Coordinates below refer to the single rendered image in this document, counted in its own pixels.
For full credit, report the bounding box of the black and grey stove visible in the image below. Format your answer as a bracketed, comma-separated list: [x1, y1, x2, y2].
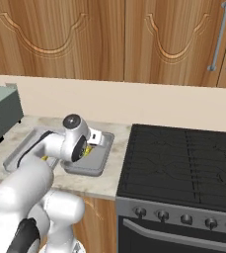
[115, 123, 226, 253]

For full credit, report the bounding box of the black stove knob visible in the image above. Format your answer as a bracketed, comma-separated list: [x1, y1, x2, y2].
[156, 210, 171, 223]
[133, 206, 148, 219]
[180, 213, 193, 226]
[204, 217, 219, 231]

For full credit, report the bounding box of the wooden base cupboard door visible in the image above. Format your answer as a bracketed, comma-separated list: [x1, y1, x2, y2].
[72, 193, 118, 253]

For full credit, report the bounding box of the grey-green toaster oven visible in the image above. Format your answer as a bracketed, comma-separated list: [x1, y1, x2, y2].
[0, 85, 25, 144]

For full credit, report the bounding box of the black oven door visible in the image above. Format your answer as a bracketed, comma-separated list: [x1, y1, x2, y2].
[116, 214, 226, 253]

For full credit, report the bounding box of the grey oven door handle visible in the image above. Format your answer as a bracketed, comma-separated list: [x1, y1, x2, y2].
[121, 217, 226, 253]

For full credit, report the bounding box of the grey cupboard door handle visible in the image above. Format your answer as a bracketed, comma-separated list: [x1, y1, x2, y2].
[206, 0, 226, 72]

